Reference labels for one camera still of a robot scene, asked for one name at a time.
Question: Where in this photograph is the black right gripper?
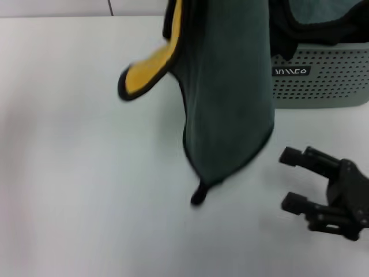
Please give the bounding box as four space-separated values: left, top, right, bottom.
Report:
278 146 369 242

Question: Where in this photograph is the black towel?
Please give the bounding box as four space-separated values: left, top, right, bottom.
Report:
267 0 369 62

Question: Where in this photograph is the grey perforated storage basket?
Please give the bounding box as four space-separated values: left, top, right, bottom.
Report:
270 42 369 110

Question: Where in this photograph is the yellow and grey towel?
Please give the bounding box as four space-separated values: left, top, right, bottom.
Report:
117 0 277 206

